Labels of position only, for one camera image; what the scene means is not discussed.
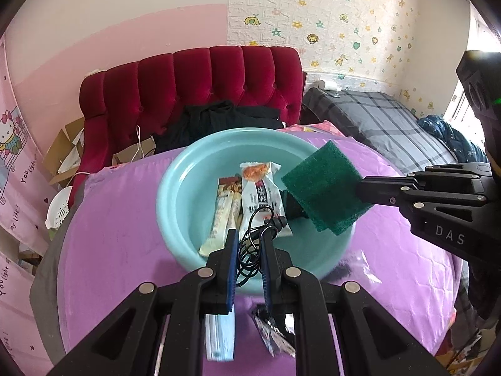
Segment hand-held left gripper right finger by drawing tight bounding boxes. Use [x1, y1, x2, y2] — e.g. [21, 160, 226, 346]
[260, 233, 451, 376]

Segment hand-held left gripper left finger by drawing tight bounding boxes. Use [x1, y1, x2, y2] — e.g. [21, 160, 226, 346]
[47, 227, 240, 376]

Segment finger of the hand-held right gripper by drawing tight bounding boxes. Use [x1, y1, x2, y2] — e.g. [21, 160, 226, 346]
[406, 162, 494, 189]
[355, 177, 491, 225]

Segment black earphones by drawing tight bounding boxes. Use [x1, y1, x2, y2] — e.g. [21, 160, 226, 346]
[235, 205, 289, 288]

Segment brown beige snack wrapper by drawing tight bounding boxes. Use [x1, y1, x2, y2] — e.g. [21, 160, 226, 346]
[199, 176, 244, 259]

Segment green scouring pad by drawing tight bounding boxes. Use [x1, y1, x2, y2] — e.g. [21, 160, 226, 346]
[281, 140, 373, 236]

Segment silver black foil packet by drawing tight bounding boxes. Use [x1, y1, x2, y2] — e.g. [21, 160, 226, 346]
[251, 307, 297, 358]

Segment blue face mask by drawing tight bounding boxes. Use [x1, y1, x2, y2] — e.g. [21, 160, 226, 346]
[204, 313, 236, 362]

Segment black glove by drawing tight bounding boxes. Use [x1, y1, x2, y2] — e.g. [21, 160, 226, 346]
[283, 189, 311, 221]

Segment white serrated sachet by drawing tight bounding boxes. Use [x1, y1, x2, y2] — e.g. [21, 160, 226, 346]
[240, 180, 292, 239]

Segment clear zip bag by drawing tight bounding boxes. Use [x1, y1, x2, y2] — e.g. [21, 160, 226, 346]
[336, 251, 383, 285]

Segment teal plastic basin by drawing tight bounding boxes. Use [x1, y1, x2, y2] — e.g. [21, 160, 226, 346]
[156, 127, 355, 299]

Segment orange printed white packet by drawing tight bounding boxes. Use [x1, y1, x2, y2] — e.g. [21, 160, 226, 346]
[239, 161, 282, 183]

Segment blue floral cloth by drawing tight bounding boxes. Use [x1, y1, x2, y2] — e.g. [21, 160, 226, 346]
[417, 114, 490, 164]

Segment grey plaid bed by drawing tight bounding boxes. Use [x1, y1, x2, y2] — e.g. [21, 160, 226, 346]
[301, 86, 471, 178]

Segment window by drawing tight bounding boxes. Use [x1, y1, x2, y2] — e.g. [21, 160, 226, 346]
[446, 78, 471, 123]

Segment purple quilted mat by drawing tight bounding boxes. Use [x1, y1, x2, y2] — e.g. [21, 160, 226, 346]
[57, 127, 470, 376]

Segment black clothing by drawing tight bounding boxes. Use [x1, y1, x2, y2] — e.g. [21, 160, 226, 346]
[152, 101, 285, 154]

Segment white colander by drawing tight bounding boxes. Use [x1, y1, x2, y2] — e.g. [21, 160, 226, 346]
[45, 186, 75, 230]

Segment grey table underlay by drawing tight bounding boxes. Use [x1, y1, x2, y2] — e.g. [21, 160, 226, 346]
[29, 188, 84, 376]

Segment red velvet sofa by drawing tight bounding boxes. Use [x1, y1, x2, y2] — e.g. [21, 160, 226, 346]
[70, 46, 308, 205]

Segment cardboard box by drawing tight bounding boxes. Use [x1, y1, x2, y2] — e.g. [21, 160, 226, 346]
[42, 117, 87, 187]

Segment pink cartoon curtain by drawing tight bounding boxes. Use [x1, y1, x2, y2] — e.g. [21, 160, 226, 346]
[0, 39, 51, 260]
[0, 251, 37, 363]

